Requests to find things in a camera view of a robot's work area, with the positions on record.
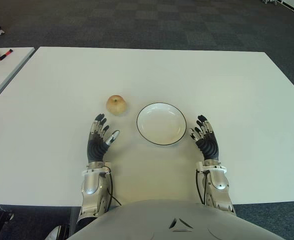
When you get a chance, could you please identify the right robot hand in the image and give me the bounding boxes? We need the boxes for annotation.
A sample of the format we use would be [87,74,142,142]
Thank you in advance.
[188,114,221,162]

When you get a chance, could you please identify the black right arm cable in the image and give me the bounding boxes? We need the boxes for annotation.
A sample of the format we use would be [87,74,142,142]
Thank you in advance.
[196,169,210,205]

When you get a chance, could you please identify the grey robot torso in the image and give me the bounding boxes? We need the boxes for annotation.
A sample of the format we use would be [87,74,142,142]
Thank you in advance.
[45,198,285,240]

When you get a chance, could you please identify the yellow-red apple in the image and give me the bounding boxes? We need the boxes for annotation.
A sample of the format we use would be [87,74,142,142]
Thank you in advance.
[106,94,127,116]

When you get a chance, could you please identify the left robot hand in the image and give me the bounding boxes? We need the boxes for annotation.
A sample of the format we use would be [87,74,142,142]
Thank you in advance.
[86,113,120,164]

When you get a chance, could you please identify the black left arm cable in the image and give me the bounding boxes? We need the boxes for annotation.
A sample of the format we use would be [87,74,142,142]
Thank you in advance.
[103,162,123,207]

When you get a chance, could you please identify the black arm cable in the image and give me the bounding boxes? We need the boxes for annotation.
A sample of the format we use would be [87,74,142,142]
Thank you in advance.
[196,169,210,205]
[103,162,123,207]

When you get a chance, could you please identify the red and black marker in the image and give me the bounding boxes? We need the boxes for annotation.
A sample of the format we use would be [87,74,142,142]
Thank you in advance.
[0,48,14,62]

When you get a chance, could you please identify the black stand part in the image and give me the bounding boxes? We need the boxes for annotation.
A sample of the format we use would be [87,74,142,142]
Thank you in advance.
[0,206,14,231]

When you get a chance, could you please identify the white plate black rim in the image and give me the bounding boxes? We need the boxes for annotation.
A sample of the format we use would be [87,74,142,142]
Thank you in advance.
[136,101,188,147]

